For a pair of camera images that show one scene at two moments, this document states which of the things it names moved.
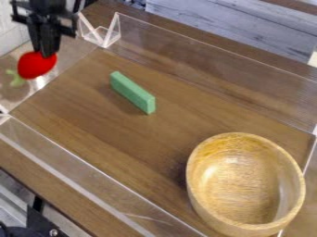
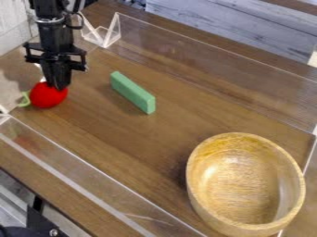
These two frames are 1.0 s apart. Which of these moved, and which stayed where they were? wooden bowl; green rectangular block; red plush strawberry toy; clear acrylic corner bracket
Moved: red plush strawberry toy
Stayed: wooden bowl; clear acrylic corner bracket; green rectangular block
